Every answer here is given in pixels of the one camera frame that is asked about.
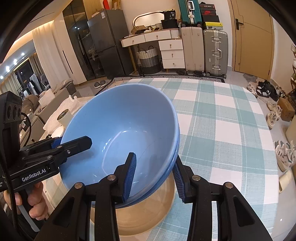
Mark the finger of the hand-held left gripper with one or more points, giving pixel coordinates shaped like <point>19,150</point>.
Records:
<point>78,143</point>
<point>55,141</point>

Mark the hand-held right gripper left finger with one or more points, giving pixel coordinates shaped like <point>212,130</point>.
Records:
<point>129,176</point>

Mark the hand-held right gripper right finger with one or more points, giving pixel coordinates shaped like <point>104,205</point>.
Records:
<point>179,180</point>

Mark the blue bowl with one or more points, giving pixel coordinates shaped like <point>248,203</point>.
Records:
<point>115,120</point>
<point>155,186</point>

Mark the cream plate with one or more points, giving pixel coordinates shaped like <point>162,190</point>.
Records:
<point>148,213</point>

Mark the person's left hand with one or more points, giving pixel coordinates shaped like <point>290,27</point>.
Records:
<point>39,201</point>

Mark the stack of white dishes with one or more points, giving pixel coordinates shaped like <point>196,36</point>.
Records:
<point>56,133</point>

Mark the white thermos cup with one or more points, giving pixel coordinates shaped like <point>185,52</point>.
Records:
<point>63,119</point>

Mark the white plastic bag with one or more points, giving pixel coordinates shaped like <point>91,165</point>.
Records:
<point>76,102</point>

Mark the grey sofa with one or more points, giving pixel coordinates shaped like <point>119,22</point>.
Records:
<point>55,92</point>

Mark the hanging clothes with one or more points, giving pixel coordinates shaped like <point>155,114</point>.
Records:
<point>34,84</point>

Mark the grey slipper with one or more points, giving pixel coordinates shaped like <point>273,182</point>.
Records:
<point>97,84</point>
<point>103,83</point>

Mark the white wardrobe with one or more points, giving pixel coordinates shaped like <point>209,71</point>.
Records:
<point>69,60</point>

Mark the white curtain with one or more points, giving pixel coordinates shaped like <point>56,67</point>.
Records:
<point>46,58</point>

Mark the dark glass cabinet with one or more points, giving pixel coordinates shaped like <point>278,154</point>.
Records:
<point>78,46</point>

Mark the grey fridge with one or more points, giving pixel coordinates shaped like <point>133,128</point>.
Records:
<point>111,41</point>

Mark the woven laundry basket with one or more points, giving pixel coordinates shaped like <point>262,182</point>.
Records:
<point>149,62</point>

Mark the white vanity desk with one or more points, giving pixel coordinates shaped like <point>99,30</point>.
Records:
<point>136,39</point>

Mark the scattered shoes group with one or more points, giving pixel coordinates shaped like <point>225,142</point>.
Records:
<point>266,90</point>

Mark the white drawer unit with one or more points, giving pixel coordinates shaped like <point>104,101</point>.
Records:
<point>172,54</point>

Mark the small cardboard box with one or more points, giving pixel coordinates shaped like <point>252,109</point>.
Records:
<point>138,30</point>

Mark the brown cardboard box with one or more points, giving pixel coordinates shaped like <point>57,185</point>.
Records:
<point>286,110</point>

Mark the beige suitcase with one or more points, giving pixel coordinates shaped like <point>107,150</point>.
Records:
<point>192,51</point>

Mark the silver suitcase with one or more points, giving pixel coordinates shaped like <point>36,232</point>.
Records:
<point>215,53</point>

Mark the oval mirror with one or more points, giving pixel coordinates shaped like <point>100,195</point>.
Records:
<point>148,20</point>

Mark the red box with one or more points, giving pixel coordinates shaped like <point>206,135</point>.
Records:
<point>105,4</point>

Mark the small white basket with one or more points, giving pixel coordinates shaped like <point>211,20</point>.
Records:
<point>158,26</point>

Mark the tall cardboard box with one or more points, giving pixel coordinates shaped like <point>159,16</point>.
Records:
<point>115,4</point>

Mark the black box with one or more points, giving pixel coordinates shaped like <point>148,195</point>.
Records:
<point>169,24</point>

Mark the wooden door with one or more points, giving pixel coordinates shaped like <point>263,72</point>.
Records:
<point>254,46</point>

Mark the black bag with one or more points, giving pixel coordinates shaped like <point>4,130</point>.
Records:
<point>170,15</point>

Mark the yellow and black shoebox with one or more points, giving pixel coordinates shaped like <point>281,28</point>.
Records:
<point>213,25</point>

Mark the plain black shoebox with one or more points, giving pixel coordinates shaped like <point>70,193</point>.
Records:
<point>210,19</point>

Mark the teal suitcase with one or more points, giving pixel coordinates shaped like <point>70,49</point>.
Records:
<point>188,12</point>

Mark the red and black shoebox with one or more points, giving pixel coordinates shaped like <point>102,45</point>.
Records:
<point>209,12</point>

